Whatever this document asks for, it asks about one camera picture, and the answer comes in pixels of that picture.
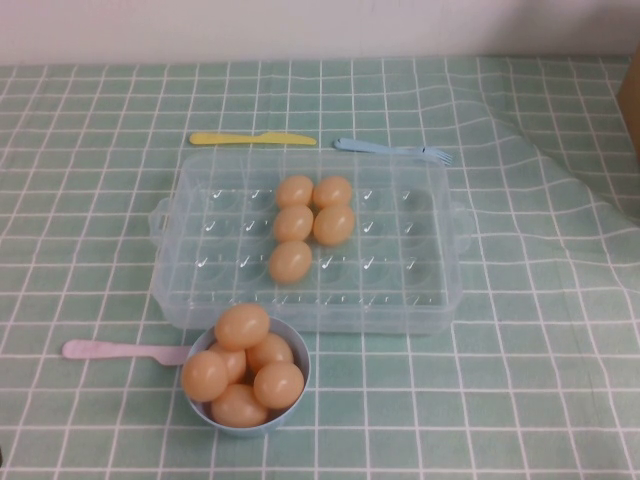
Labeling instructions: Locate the blue plastic fork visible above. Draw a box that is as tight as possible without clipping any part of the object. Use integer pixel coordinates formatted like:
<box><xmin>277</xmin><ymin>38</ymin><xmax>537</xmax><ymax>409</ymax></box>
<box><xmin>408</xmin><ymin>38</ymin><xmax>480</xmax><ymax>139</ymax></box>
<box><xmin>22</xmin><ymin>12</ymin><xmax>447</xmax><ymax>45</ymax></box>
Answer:
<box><xmin>333</xmin><ymin>137</ymin><xmax>455</xmax><ymax>166</ymax></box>

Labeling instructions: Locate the pink plastic spoon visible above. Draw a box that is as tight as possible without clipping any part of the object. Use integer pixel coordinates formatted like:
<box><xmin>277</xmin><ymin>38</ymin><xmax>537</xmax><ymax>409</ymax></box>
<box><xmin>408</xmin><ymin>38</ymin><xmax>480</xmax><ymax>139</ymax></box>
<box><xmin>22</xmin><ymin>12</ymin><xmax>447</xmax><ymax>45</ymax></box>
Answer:
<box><xmin>62</xmin><ymin>338</ymin><xmax>194</xmax><ymax>367</ymax></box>

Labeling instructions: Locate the beige plastic egg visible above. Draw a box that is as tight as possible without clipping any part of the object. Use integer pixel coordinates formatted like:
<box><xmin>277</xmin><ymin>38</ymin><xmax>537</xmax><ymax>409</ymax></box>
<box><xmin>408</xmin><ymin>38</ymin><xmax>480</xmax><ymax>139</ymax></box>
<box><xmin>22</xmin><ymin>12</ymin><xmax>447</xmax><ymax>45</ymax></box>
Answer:
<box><xmin>246</xmin><ymin>332</ymin><xmax>295</xmax><ymax>374</ymax></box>
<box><xmin>272</xmin><ymin>203</ymin><xmax>315</xmax><ymax>243</ymax></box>
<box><xmin>312</xmin><ymin>175</ymin><xmax>354</xmax><ymax>209</ymax></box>
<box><xmin>180</xmin><ymin>349</ymin><xmax>230</xmax><ymax>403</ymax></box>
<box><xmin>209</xmin><ymin>383</ymin><xmax>270</xmax><ymax>429</ymax></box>
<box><xmin>274</xmin><ymin>174</ymin><xmax>315</xmax><ymax>209</ymax></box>
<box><xmin>214</xmin><ymin>303</ymin><xmax>271</xmax><ymax>350</ymax></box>
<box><xmin>312</xmin><ymin>203</ymin><xmax>356</xmax><ymax>247</ymax></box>
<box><xmin>207</xmin><ymin>341</ymin><xmax>248</xmax><ymax>385</ymax></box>
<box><xmin>253</xmin><ymin>361</ymin><xmax>306</xmax><ymax>410</ymax></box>
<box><xmin>268</xmin><ymin>240</ymin><xmax>314</xmax><ymax>285</ymax></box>

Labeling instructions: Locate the clear plastic egg box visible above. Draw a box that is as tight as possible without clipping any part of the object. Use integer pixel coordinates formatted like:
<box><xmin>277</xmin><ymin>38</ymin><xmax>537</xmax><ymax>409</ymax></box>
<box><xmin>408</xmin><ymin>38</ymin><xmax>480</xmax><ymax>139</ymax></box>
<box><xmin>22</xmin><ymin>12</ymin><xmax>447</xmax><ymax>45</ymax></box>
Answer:
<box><xmin>149</xmin><ymin>152</ymin><xmax>474</xmax><ymax>335</ymax></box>

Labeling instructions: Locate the brown cardboard box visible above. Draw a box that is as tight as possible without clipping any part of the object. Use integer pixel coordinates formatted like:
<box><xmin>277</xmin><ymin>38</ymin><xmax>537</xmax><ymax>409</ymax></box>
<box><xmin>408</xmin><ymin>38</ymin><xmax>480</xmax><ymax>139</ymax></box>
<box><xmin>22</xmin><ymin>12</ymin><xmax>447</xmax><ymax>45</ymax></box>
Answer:
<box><xmin>617</xmin><ymin>59</ymin><xmax>640</xmax><ymax>166</ymax></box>

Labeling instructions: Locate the light blue bowl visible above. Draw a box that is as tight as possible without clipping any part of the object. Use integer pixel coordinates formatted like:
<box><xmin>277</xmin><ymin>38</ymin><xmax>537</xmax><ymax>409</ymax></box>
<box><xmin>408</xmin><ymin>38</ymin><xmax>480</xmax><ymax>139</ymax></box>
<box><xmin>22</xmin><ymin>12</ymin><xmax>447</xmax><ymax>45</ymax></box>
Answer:
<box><xmin>183</xmin><ymin>317</ymin><xmax>311</xmax><ymax>440</ymax></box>

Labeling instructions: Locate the yellow plastic knife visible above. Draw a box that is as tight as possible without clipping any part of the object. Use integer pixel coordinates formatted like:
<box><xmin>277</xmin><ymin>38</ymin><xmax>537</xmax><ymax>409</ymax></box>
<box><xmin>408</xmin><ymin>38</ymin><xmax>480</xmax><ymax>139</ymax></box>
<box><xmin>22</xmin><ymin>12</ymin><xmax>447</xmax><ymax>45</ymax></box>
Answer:
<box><xmin>188</xmin><ymin>130</ymin><xmax>319</xmax><ymax>147</ymax></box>

